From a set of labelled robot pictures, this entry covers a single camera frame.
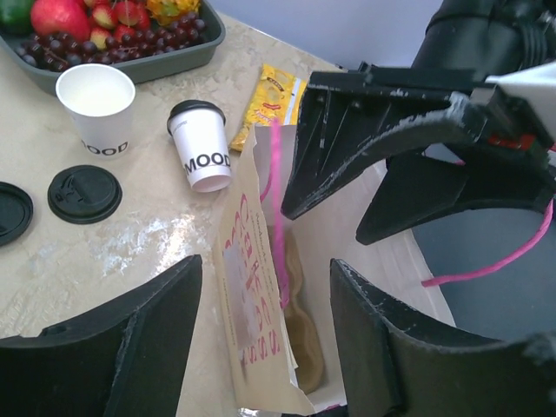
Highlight yellow snack bag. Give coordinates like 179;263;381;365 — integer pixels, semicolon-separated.
229;63;307;152

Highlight toy pineapple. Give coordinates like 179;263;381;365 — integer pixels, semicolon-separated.
145;0;202;25

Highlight green lime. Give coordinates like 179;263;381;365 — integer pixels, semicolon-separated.
0;0;35;35

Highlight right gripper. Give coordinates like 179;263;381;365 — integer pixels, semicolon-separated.
281;64;555;245

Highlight red cherries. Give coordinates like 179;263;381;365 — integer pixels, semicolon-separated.
81;0;152;50

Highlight dark red grapes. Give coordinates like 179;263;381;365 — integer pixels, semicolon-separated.
13;12;208;72

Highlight brown paper bag pink handles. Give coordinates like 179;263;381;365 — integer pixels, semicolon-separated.
211;116;554;417

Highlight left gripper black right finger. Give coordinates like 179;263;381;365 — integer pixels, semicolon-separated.
330;259;555;416

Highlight black coffee lid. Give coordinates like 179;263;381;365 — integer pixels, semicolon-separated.
47;165;123;225
0;182;34;246

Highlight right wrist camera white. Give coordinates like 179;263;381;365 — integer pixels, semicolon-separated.
485;61;555;150

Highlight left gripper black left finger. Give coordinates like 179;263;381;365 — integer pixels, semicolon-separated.
1;255;202;416

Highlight white paper cup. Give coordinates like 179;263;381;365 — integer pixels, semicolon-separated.
55;63;136;160
167;100;231;193

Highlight grey fruit tray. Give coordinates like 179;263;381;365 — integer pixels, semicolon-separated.
1;1;226;96

